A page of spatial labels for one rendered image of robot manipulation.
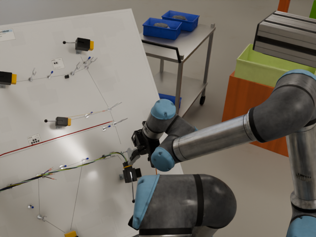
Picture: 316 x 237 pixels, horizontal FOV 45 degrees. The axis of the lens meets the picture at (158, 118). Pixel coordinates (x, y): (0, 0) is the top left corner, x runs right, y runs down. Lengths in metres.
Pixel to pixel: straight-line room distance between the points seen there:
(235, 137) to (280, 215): 2.24
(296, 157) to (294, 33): 0.61
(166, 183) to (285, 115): 0.34
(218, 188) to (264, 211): 2.36
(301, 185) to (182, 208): 0.50
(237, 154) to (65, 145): 2.30
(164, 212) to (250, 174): 2.71
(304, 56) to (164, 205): 0.41
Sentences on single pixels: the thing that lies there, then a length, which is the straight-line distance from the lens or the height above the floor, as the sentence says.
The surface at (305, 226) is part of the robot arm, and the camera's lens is 1.20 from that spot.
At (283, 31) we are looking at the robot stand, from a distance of 0.61.
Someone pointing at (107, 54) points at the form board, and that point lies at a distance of 1.81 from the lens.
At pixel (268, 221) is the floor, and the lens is 3.14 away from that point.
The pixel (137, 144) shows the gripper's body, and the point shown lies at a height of 1.35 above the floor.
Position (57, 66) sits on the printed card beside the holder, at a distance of 1.72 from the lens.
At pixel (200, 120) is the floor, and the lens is 4.08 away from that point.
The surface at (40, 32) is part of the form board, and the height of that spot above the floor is 1.60.
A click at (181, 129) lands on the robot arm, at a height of 1.52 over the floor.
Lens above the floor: 2.22
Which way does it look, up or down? 33 degrees down
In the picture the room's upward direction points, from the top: 4 degrees clockwise
